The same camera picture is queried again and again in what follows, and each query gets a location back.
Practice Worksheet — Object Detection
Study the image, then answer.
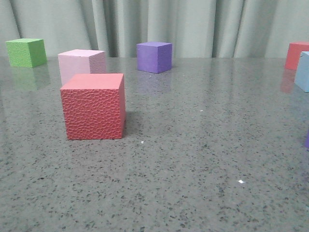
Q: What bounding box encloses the light blue foam cube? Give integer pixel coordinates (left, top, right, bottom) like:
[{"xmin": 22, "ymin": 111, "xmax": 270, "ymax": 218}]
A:
[{"xmin": 294, "ymin": 51, "xmax": 309, "ymax": 92}]

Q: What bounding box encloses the purple foam cube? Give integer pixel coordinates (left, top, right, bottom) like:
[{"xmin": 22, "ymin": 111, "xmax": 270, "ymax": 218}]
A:
[{"xmin": 136, "ymin": 42, "xmax": 172, "ymax": 73}]

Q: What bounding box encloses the red textured foam cube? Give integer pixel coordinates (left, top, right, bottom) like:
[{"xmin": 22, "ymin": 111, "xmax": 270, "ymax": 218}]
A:
[{"xmin": 60, "ymin": 73, "xmax": 126, "ymax": 140}]

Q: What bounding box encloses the pink foam cube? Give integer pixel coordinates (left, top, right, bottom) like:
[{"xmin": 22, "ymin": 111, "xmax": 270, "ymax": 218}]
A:
[{"xmin": 58, "ymin": 49, "xmax": 106, "ymax": 85}]

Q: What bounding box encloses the grey-green curtain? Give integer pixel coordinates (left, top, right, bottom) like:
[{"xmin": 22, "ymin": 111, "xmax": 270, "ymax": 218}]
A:
[{"xmin": 0, "ymin": 0, "xmax": 309, "ymax": 58}]

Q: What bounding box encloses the green foam cube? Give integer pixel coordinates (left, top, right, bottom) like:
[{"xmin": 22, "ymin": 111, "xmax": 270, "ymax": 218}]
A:
[{"xmin": 5, "ymin": 38, "xmax": 47, "ymax": 68}]

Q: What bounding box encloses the purple cube at right edge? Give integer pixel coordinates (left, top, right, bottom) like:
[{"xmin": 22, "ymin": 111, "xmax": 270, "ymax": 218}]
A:
[{"xmin": 304, "ymin": 132, "xmax": 309, "ymax": 148}]

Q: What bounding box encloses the red foam cube far right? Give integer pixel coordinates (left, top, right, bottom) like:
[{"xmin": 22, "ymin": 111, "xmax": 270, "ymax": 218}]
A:
[{"xmin": 285, "ymin": 42, "xmax": 309, "ymax": 70}]

